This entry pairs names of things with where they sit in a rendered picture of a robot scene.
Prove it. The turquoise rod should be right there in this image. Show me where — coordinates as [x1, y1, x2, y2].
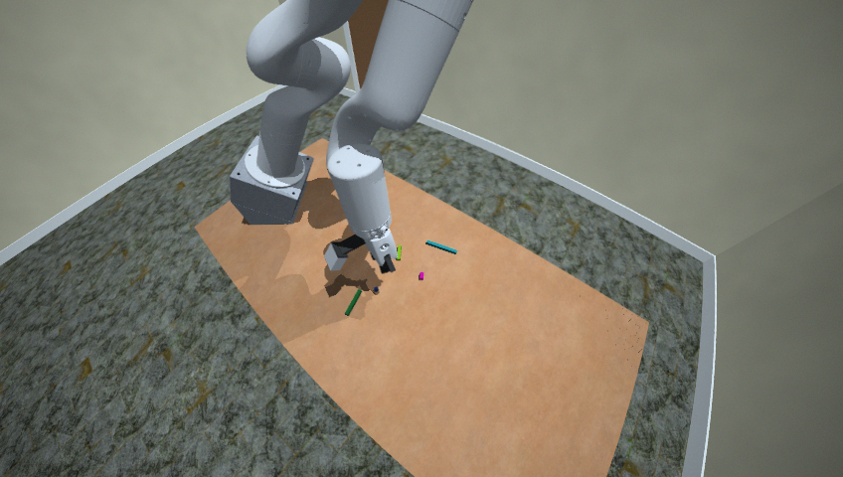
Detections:
[426, 240, 457, 254]

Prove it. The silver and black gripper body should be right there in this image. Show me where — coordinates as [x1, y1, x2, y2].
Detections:
[360, 228, 398, 266]

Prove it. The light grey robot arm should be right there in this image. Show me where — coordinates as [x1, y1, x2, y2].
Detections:
[245, 0, 473, 271]

